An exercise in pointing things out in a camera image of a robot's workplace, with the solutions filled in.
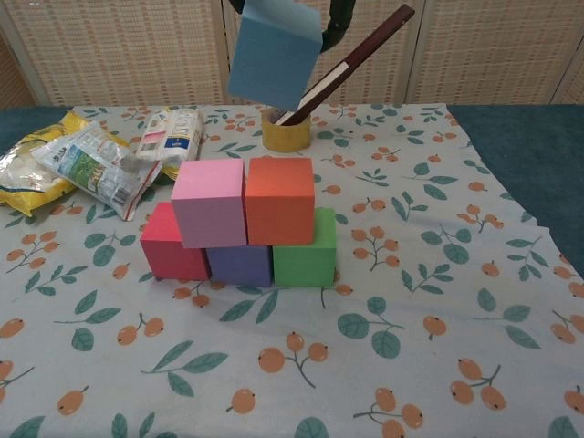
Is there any yellow tape roll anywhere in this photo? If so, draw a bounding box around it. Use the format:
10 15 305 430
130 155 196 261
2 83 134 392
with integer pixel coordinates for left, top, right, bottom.
261 107 313 151

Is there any small yellow packet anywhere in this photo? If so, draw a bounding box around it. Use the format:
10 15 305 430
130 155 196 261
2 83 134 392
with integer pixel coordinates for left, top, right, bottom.
157 162 183 182

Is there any purple foam cube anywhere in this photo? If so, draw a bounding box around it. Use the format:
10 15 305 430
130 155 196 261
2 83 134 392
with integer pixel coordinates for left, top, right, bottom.
206 245 275 287

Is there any dark red closed fan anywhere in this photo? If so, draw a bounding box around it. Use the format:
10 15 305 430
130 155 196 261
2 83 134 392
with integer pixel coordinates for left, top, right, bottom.
275 3 416 126

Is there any floral tablecloth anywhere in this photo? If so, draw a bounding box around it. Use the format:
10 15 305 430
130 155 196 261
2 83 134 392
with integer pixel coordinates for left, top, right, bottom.
0 103 584 438

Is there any green foam cube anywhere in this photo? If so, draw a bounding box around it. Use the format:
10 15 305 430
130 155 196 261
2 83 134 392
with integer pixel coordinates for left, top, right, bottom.
272 207 339 287

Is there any orange foam cube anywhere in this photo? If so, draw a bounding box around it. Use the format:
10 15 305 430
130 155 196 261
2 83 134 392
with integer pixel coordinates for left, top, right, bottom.
245 156 318 246

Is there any white carton box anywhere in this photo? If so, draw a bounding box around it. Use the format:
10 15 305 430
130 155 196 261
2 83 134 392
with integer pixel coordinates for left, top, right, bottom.
133 108 205 166

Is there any woven folding screen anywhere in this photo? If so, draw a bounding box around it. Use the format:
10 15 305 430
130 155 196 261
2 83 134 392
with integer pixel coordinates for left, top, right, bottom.
0 0 584 110

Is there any white green snack bag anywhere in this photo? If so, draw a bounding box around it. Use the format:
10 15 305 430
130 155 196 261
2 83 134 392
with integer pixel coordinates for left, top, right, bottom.
30 121 163 223

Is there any light blue foam cube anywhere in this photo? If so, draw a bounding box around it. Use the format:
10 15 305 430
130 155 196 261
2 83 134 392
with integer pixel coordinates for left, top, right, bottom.
226 0 324 112

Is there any pink foam cube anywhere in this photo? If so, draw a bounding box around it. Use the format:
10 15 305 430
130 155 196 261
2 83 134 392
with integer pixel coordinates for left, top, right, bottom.
171 158 249 249

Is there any yellow snack bag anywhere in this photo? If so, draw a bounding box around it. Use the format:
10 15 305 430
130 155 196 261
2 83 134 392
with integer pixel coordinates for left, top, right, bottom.
0 111 97 218

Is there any red foam cube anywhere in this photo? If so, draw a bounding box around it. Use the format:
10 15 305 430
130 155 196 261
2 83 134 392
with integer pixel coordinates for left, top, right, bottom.
139 202 212 281

